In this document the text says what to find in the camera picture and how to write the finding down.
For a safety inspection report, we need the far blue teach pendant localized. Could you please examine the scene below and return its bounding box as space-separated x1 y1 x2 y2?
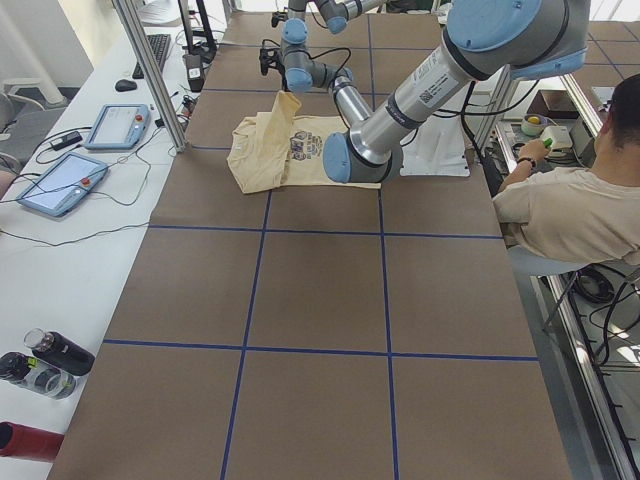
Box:
83 104 150 151

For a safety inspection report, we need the beige long-sleeve printed shirt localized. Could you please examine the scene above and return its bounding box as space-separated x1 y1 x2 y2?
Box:
226 90 382 195

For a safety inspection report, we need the near blue teach pendant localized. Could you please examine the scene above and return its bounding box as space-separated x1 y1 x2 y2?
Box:
16 152 109 218

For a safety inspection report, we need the seated person beige shirt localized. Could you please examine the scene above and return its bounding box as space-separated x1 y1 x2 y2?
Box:
493 75 639 265

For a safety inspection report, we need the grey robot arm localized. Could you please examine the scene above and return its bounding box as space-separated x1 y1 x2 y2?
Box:
323 0 591 183
279 0 384 93

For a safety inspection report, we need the red bottle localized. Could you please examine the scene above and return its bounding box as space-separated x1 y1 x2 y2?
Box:
1 421 64 463

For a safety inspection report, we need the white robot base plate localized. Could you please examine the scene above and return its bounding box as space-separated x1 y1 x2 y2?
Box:
400 117 470 177

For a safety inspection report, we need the blue teach pendant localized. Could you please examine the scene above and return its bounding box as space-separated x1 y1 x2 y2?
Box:
16 152 109 218
83 104 150 151

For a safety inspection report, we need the black water bottle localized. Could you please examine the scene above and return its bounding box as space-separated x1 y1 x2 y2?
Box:
23 328 95 376

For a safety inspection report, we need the black keyboard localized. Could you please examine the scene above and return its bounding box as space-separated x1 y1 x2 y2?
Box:
132 33 172 80

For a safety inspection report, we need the aluminium frame post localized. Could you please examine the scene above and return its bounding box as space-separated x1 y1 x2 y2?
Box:
113 0 187 153

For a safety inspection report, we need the black computer mouse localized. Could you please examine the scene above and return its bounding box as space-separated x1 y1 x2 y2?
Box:
114 79 137 93

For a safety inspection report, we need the black pendant cable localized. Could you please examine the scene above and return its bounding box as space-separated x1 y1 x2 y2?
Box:
0 129 166 249

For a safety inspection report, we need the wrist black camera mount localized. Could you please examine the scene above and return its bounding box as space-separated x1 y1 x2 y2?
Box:
259 39 283 76

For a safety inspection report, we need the black monitor stand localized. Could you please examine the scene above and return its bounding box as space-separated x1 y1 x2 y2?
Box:
178 0 218 64

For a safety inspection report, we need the clear water bottle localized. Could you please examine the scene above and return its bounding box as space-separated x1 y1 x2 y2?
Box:
1 352 76 400

